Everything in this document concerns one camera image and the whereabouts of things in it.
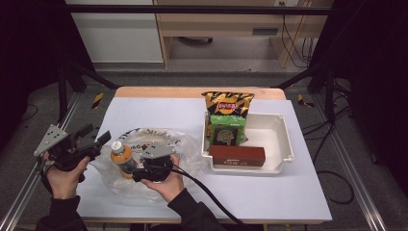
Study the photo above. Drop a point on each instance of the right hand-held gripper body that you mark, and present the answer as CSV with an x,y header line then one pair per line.
x,y
157,149

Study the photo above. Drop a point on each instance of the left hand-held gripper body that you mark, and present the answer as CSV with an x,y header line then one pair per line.
x,y
51,139

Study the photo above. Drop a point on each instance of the aluminium frame rail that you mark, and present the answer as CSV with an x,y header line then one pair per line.
x,y
349,173
19,199

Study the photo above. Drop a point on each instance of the person's right hand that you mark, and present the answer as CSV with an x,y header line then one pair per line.
x,y
170,187

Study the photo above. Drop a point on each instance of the brown rectangular box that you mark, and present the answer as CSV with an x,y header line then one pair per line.
x,y
237,155

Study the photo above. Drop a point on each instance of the black metal crossbar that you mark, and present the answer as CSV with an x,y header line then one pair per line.
x,y
192,9

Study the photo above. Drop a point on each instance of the clear plastic bag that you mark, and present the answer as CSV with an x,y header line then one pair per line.
x,y
189,154

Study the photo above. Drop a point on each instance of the light wooden desk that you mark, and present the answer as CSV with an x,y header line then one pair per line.
x,y
221,22

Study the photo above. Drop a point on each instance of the white table mat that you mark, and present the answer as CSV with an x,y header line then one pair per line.
x,y
154,109

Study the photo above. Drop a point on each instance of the dark curtain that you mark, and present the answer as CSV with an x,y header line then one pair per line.
x,y
29,48
375,80

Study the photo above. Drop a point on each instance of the green snack packet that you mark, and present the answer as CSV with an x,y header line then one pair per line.
x,y
227,123

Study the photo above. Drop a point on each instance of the yellow and black tape strip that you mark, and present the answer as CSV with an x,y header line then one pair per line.
x,y
97,100
301,100

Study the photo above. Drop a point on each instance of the wooden table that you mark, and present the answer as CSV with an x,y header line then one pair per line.
x,y
160,92

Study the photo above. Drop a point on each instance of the orange drink bottle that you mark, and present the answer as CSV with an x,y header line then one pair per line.
x,y
122,157

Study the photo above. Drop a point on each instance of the white cabinet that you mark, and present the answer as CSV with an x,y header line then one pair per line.
x,y
118,35

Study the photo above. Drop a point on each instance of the black metal stand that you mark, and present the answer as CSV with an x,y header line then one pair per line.
x,y
328,96
62,96

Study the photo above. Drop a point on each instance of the white plastic tray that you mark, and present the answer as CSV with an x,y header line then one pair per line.
x,y
272,141

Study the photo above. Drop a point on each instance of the black and gold chip bag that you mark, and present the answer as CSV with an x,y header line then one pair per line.
x,y
229,104

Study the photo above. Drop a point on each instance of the person's left hand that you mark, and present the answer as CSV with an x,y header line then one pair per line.
x,y
65,184

